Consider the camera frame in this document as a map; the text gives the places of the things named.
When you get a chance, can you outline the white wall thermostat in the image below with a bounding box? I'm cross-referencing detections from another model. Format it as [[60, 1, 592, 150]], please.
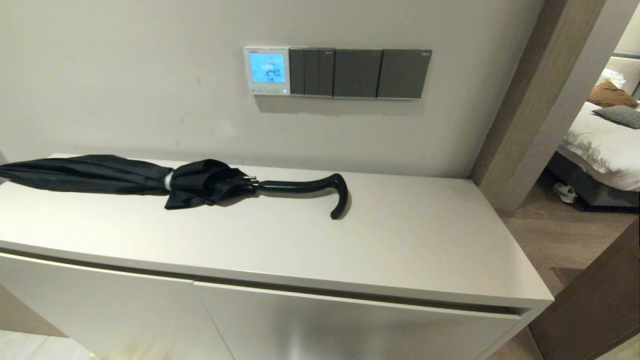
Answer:
[[243, 46, 291, 96]]

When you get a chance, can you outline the white cabinet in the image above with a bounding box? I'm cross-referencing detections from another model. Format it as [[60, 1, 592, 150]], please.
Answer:
[[0, 152, 555, 360]]

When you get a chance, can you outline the black folded umbrella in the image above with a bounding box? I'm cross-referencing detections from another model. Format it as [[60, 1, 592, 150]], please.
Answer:
[[0, 154, 349, 221]]

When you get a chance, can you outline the pale teal slipper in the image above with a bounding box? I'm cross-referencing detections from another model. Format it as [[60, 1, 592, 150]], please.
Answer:
[[552, 181, 579, 204]]

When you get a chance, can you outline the white bed with grey base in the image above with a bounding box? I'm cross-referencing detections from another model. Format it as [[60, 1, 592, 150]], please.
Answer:
[[547, 50, 640, 211]]

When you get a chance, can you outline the brown pillow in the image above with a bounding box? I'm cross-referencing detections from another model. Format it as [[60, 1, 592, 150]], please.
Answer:
[[587, 80, 640, 108]]

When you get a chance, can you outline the striped grey pillow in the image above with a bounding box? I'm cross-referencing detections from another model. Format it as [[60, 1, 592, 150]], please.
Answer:
[[593, 104, 640, 130]]

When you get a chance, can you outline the white pillow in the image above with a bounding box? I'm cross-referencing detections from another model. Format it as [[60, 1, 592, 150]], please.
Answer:
[[597, 67, 628, 89]]

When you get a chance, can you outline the grey triple rocker wall switch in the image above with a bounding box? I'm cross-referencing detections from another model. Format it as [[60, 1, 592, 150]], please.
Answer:
[[289, 47, 336, 97]]

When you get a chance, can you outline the grey single wall switch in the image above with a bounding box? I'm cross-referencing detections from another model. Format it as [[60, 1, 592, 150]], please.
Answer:
[[377, 48, 433, 100], [333, 48, 384, 99]]

